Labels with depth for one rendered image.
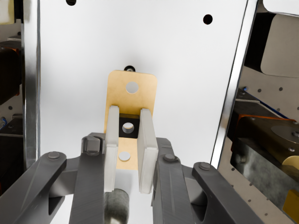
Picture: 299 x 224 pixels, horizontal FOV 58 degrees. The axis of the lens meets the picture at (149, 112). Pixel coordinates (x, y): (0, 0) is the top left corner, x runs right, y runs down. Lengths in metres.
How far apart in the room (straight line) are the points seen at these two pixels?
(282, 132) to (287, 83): 0.33
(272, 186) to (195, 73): 0.14
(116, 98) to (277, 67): 0.20
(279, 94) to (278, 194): 0.41
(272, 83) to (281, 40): 0.34
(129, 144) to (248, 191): 0.58
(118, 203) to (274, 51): 0.24
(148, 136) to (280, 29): 0.22
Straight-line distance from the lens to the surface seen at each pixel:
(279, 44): 0.34
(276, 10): 0.31
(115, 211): 0.30
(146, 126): 0.18
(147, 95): 0.21
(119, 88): 0.21
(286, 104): 0.71
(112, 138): 0.15
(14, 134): 0.56
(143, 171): 0.16
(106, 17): 0.27
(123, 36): 0.27
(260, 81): 0.66
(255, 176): 0.32
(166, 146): 0.17
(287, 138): 0.35
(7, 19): 0.27
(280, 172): 0.29
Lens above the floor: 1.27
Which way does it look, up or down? 70 degrees down
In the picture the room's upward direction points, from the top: 166 degrees clockwise
